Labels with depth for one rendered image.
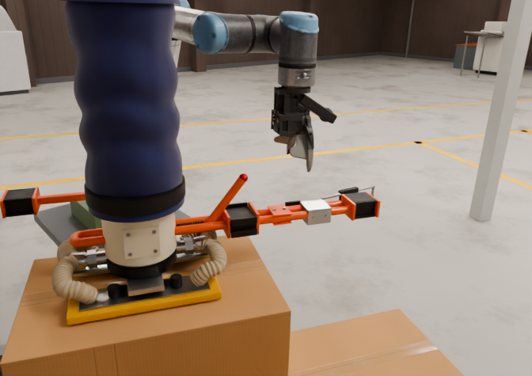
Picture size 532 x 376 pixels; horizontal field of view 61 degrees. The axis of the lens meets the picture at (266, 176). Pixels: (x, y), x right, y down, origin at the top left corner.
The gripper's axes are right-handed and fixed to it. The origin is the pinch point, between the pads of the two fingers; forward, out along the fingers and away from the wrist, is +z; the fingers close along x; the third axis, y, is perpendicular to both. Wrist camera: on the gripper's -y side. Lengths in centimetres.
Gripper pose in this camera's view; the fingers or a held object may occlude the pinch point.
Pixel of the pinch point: (300, 162)
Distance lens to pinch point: 117.2
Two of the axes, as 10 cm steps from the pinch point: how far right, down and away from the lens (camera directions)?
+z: -0.2, 9.4, 3.5
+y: -9.5, 0.9, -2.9
